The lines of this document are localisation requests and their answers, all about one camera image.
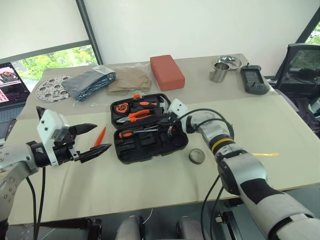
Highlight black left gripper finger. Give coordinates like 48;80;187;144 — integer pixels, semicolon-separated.
70;123;99;137
79;143;113;165

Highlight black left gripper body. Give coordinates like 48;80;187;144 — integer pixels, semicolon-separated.
53;125;82;165

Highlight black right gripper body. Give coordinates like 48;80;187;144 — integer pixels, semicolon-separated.
159;113;181;129

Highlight slim orange screwdriver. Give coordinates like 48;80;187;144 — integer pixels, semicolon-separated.
93;125;108;147

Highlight black plastic tool case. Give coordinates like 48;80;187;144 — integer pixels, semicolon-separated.
109;92;190;165

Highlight silver hammer head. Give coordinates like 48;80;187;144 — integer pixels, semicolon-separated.
158;98;171;110

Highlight orange black tape measure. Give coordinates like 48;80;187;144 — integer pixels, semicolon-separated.
114;102;132;115

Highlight dark blue bagged cloth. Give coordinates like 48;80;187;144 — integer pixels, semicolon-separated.
61;67;118;102

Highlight red brick block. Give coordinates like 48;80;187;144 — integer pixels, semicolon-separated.
149;54;186;92

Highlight round perforated metal tray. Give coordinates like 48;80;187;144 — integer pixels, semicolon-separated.
34;75;75;103

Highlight beige folded cloth in bag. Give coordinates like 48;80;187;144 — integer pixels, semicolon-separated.
106;64;153;96

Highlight stainless steel cup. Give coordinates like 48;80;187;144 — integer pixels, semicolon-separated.
209;62;230;83

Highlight stainless steel bowl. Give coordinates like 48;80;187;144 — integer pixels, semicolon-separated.
215;55;243;71

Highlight open laptop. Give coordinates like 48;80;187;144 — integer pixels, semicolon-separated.
0;61;31;126

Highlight grey rounded shape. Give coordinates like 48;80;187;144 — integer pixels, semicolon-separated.
116;215;146;240
175;216;210;240

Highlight black handheld controller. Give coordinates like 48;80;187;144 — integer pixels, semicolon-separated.
240;64;271;95

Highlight dark grey window pillar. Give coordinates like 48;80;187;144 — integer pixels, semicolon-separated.
75;0;106;66

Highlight yellow strip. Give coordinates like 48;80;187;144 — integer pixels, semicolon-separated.
251;152;280;158

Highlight dark fabric pile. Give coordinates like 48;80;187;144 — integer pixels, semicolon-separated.
292;96;320;138

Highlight black mesh office chair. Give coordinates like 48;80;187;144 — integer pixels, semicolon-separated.
274;42;320;100

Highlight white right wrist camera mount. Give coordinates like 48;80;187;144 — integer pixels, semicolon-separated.
166;98;192;132

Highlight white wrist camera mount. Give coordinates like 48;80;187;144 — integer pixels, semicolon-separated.
166;98;192;132
36;109;70;168

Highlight orange handled pliers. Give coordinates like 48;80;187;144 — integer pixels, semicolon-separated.
116;109;155;124

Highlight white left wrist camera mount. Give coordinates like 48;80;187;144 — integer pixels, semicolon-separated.
36;109;70;168

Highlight orange black handled screwdriver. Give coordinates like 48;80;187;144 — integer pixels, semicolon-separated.
117;126;161;140

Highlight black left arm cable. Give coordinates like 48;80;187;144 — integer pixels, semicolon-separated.
24;166;47;240

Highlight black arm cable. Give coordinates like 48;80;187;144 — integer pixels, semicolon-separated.
24;166;47;240
174;108;235;240

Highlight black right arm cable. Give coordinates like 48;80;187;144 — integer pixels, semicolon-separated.
174;108;235;240

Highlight black table frame bracket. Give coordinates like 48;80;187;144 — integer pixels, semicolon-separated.
214;209;242;240
84;217;104;240

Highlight thin white cable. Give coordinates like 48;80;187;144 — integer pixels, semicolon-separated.
143;208;154;226

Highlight dark slanted window frame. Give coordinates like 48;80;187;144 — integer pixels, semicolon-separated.
294;0;320;45

